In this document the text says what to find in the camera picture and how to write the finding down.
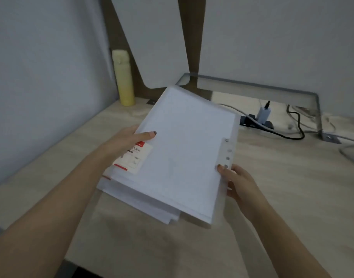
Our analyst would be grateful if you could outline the person's right hand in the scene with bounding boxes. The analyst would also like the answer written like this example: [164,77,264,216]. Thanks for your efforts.
[217,164,271,222]

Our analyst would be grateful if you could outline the person's left hand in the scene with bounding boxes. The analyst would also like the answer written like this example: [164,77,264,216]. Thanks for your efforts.
[103,125,157,170]

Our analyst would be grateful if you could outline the clear plastic document folder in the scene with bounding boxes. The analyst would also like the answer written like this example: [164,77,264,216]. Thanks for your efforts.
[96,85,242,229]

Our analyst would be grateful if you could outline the person's right forearm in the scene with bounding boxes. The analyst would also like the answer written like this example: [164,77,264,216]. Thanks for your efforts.
[247,200,333,278]

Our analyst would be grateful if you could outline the person's left forearm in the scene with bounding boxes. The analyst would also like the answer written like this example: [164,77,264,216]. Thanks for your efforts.
[0,146,115,278]

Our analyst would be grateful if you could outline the black desk power socket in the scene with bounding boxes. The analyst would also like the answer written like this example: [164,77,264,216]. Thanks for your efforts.
[239,114,275,131]

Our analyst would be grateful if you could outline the yellow insulated bottle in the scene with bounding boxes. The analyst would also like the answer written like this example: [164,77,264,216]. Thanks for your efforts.
[112,49,135,107]

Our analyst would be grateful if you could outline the white paper stack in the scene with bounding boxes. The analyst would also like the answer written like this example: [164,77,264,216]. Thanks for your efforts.
[96,171,182,226]

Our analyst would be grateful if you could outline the white charger adapter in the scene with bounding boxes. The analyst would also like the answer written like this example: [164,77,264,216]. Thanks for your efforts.
[256,105,272,125]

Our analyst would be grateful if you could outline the clear acrylic desk riser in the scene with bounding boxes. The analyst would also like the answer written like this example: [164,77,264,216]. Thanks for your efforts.
[176,73,342,145]

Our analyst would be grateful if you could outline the white cable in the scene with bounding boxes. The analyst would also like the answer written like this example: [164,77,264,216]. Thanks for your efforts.
[217,103,275,130]

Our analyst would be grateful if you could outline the black cable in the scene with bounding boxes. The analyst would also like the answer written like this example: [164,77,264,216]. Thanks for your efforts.
[264,101,305,140]

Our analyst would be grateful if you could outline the white rounded wall panel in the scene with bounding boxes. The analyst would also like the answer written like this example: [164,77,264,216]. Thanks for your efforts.
[110,0,190,89]

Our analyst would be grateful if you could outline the grey cable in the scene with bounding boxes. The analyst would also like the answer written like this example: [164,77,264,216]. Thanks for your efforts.
[290,105,354,169]

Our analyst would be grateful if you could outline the large white wall panel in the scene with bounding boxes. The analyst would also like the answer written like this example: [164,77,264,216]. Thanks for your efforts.
[198,0,354,119]

